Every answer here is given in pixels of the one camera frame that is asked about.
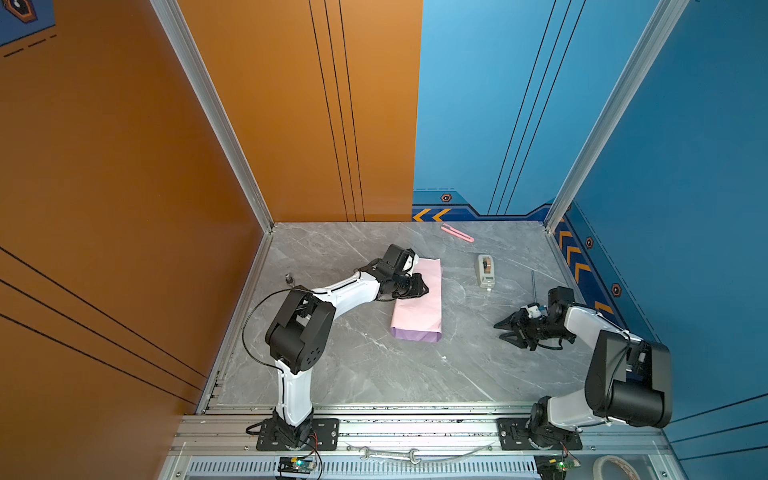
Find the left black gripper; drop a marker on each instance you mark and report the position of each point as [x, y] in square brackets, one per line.
[418, 290]

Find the silver wrench on rail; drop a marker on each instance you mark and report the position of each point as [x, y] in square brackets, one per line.
[410, 457]

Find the yellow handled screwdriver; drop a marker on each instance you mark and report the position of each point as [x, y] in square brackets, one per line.
[533, 286]

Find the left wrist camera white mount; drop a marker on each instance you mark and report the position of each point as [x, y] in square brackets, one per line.
[398, 261]

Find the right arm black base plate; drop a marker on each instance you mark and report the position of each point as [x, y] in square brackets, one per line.
[516, 434]

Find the left green circuit board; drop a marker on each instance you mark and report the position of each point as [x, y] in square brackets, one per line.
[296, 467]

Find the pink scissors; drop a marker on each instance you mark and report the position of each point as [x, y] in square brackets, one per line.
[456, 233]

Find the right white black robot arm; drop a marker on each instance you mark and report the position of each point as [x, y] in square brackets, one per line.
[629, 379]

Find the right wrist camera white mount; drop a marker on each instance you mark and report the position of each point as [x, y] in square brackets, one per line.
[549, 303]

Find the right green circuit board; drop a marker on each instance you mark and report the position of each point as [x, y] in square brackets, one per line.
[551, 468]

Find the white tape roll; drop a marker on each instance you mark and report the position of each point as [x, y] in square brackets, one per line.
[625, 467]

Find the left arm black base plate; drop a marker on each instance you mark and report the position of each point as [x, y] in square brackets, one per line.
[318, 433]

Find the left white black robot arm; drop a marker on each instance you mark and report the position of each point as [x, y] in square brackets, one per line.
[298, 336]

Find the white tape dispenser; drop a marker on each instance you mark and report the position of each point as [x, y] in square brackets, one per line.
[486, 271]

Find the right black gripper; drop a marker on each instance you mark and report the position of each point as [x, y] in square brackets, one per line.
[517, 319]

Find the green circuit board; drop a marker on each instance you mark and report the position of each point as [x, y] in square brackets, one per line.
[551, 468]
[296, 467]

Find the pink wrapping paper sheet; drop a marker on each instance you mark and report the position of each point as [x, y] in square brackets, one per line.
[420, 319]

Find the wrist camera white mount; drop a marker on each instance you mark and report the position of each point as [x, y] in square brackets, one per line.
[549, 303]
[398, 261]

